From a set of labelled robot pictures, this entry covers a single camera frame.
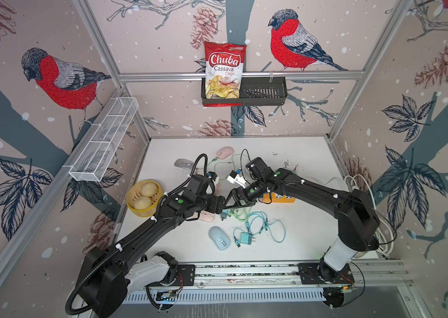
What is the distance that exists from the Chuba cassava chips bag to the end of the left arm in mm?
437

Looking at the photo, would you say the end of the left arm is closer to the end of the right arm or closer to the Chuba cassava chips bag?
the end of the right arm

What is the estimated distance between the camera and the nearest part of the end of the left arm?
2.28 ft

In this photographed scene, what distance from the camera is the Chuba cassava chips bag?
0.84 metres
